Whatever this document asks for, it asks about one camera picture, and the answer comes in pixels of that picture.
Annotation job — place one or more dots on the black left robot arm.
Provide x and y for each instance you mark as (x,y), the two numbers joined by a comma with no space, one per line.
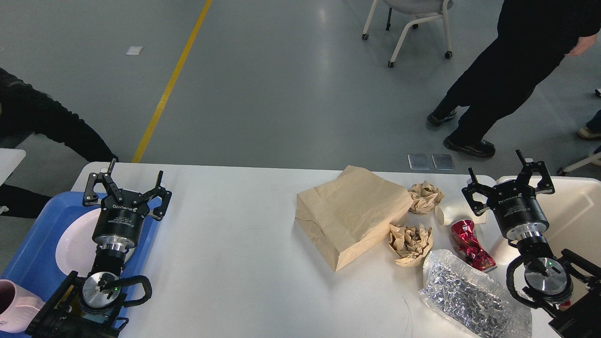
(89,307)

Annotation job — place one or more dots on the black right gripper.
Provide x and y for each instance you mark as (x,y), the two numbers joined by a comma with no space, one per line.
(521,211)

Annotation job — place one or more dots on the white side table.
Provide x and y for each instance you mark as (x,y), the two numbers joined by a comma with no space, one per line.
(9,160)

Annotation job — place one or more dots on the white paper cup right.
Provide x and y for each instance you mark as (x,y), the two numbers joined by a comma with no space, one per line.
(502,252)

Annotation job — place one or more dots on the metal floor plate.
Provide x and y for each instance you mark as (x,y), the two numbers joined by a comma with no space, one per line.
(418,161)
(443,161)

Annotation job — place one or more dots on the brown paper bag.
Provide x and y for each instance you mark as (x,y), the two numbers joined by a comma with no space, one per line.
(350,214)

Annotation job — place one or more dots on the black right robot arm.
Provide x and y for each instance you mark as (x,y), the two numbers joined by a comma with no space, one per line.
(566,287)

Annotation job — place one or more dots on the pink mug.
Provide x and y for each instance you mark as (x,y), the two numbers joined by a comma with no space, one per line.
(18,307)

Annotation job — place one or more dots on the crumpled brown paper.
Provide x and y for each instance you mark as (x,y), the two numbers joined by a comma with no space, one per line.
(411,244)
(425,197)

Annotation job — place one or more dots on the beige plastic bin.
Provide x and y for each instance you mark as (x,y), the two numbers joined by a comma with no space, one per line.
(574,216)

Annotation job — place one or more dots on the white chair leg right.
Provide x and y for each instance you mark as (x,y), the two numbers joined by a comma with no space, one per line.
(593,158)

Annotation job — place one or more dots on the silver foil plastic bag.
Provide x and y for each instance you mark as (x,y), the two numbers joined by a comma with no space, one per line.
(471,299)

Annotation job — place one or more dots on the seated person in black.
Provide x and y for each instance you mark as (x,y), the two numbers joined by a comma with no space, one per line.
(25,110)

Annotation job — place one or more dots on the pink plate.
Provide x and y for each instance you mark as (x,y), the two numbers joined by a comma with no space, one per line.
(76,251)

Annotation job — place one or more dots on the crumpled brown paper lower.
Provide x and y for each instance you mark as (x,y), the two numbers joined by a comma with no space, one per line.
(411,244)

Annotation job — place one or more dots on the standing person in black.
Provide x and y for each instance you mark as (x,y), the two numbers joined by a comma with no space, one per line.
(533,38)

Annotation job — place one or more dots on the blue plastic tray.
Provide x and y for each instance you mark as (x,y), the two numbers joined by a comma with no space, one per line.
(34,267)

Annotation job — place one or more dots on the white paper cup lying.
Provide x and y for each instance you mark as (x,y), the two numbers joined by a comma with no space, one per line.
(448,211)

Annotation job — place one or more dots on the crushed red can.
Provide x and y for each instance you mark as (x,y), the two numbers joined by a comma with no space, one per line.
(469,248)

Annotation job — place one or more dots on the beige shoe at right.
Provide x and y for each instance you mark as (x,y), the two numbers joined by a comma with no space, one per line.
(586,133)

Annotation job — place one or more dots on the metal floor plate left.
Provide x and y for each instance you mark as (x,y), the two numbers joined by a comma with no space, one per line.
(418,161)

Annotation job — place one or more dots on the crumpled brown paper upper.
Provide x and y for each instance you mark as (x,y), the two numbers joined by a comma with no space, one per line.
(425,197)

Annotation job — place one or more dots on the metal floor plate right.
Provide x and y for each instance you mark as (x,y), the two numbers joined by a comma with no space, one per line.
(443,161)

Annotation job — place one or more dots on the teal mug yellow inside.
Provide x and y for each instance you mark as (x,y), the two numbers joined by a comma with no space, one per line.
(75,307)

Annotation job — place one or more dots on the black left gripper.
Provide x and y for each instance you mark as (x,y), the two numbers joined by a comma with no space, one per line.
(119,220)

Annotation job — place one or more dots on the white rolling chair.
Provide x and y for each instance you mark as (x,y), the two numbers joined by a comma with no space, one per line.
(421,11)

